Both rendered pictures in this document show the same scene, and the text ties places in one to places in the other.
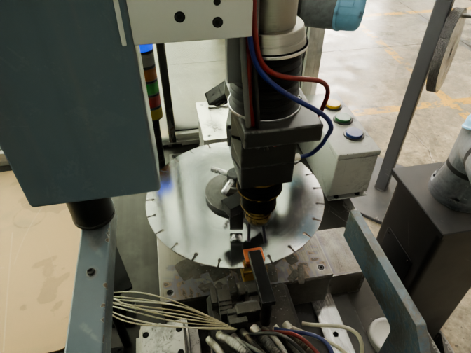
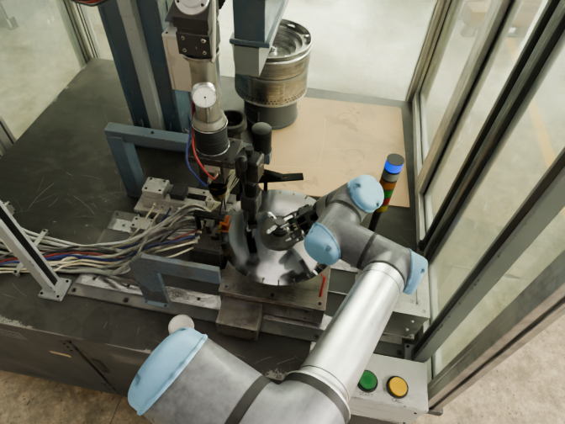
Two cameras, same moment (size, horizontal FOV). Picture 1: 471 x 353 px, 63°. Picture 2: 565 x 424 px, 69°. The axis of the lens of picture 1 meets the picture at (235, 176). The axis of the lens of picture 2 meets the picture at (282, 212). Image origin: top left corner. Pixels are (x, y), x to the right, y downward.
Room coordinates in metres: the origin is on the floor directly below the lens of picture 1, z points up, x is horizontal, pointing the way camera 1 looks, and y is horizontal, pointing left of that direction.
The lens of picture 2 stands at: (0.74, -0.64, 1.87)
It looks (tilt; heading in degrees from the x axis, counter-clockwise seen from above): 51 degrees down; 109
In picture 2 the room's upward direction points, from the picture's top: 3 degrees clockwise
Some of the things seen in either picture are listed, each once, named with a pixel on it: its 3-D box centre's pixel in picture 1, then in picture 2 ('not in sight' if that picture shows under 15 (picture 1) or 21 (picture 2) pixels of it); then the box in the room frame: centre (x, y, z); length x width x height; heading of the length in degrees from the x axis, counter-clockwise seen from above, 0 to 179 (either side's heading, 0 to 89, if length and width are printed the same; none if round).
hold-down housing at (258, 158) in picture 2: not in sight; (250, 180); (0.45, -0.04, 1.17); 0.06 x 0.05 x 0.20; 2
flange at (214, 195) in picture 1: (235, 189); (279, 230); (0.52, 0.00, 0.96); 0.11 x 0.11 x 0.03
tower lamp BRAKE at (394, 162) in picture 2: (141, 41); (393, 163); (0.76, 0.19, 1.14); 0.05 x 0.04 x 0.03; 101
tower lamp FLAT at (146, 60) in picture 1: (143, 57); (391, 172); (0.76, 0.19, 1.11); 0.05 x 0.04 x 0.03; 101
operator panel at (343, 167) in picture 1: (332, 143); (361, 384); (0.85, -0.27, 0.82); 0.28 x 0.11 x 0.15; 11
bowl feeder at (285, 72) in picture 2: not in sight; (271, 78); (0.20, 0.72, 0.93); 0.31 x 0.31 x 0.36
